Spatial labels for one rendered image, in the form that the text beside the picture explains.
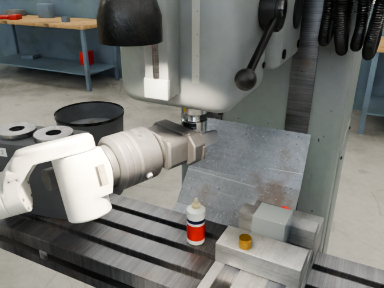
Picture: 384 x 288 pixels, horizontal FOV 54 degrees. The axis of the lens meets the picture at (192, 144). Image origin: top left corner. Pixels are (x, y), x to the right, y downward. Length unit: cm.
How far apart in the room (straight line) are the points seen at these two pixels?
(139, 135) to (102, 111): 236
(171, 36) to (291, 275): 42
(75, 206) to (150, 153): 13
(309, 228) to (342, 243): 182
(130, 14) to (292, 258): 46
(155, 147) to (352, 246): 208
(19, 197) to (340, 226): 235
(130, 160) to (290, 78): 55
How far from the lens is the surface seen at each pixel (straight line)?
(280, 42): 72
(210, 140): 69
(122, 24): 41
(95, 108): 297
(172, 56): 55
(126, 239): 89
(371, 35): 78
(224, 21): 54
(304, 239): 76
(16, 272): 242
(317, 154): 105
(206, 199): 106
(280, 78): 101
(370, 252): 256
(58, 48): 685
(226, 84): 55
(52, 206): 97
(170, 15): 53
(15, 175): 56
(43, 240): 93
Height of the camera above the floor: 151
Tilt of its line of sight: 24 degrees down
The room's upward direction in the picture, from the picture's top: straight up
